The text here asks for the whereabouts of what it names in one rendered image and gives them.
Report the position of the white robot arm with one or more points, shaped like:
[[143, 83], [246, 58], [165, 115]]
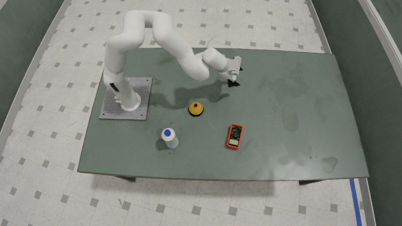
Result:
[[132, 37]]

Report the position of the white bottle with blue cap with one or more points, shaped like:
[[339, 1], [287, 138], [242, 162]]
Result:
[[170, 138]]

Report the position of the yellow service bell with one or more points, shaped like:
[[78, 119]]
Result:
[[196, 109]]

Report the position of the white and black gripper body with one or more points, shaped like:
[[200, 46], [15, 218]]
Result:
[[227, 75]]

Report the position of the orange digital multimeter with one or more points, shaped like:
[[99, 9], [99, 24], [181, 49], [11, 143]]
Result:
[[234, 138]]

